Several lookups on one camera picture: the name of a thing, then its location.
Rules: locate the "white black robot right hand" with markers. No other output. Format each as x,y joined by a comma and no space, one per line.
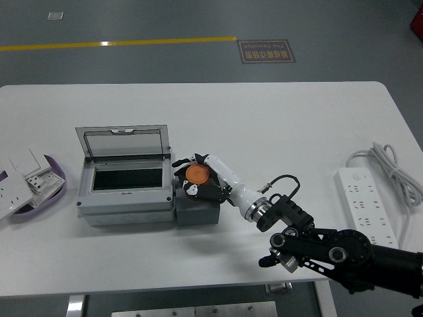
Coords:
231,181

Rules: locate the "orange cylinder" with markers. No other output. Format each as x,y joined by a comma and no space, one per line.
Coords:
197,174

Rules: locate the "grey box with clear lid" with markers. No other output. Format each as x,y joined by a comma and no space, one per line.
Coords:
125,201

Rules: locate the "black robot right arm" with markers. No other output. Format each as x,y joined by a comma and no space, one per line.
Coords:
350,246

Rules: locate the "grey cube block with hole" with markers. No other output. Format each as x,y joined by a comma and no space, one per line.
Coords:
198,213

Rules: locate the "brown floor sign sticker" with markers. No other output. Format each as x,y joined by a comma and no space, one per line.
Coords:
267,51

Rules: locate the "white table leg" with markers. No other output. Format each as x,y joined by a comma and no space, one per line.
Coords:
76,307
325,300

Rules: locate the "purple plastic tray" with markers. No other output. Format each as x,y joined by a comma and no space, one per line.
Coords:
57,171

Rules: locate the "small metal floor plate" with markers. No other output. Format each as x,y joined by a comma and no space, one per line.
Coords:
55,16

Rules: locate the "red bin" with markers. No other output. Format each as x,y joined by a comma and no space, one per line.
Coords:
417,20

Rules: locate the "metal table bracket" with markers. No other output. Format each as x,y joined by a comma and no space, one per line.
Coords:
279,288

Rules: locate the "grey metal base plate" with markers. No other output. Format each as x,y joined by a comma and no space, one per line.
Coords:
198,311

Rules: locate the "white rocker switch panel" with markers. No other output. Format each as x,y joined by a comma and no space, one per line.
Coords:
28,162

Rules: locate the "white wall socket panel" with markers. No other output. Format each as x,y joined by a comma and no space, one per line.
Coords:
13,198

